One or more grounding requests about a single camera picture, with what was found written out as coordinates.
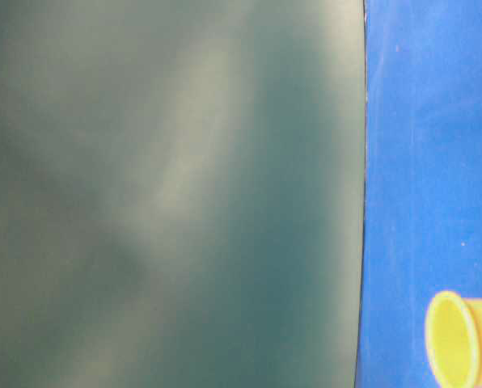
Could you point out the blue printed backdrop panel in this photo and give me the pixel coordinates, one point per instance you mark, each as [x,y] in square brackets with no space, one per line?
[423,201]

